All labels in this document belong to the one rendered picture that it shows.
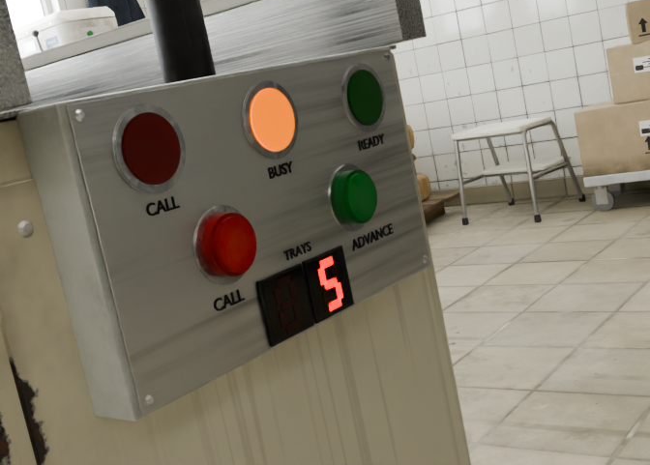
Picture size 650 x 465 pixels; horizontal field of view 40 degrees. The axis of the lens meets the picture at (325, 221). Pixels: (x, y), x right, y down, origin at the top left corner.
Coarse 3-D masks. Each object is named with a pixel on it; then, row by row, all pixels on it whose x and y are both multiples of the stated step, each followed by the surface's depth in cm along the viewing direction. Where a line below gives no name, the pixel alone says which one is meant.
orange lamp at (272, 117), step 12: (264, 96) 45; (276, 96) 46; (252, 108) 44; (264, 108) 45; (276, 108) 46; (288, 108) 46; (252, 120) 44; (264, 120) 45; (276, 120) 46; (288, 120) 46; (264, 132) 45; (276, 132) 46; (288, 132) 46; (264, 144) 45; (276, 144) 45
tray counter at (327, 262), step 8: (320, 264) 48; (328, 264) 48; (336, 264) 49; (320, 272) 48; (336, 272) 49; (320, 280) 48; (328, 280) 48; (336, 280) 48; (328, 288) 48; (336, 288) 48; (328, 296) 48; (328, 304) 48; (336, 304) 48
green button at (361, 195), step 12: (348, 180) 49; (360, 180) 49; (336, 192) 49; (348, 192) 49; (360, 192) 49; (372, 192) 50; (336, 204) 49; (348, 204) 49; (360, 204) 49; (372, 204) 50; (348, 216) 49; (360, 216) 49
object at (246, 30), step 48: (240, 0) 62; (288, 0) 60; (336, 0) 57; (384, 0) 55; (96, 48) 73; (144, 48) 70; (240, 48) 64; (288, 48) 61; (336, 48) 58; (48, 96) 79
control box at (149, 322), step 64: (320, 64) 49; (384, 64) 53; (64, 128) 37; (192, 128) 42; (320, 128) 49; (384, 128) 53; (64, 192) 38; (128, 192) 39; (192, 192) 41; (256, 192) 45; (320, 192) 48; (384, 192) 53; (64, 256) 39; (128, 256) 38; (192, 256) 41; (256, 256) 44; (320, 256) 48; (384, 256) 52; (128, 320) 38; (192, 320) 41; (256, 320) 44; (320, 320) 47; (128, 384) 38; (192, 384) 41
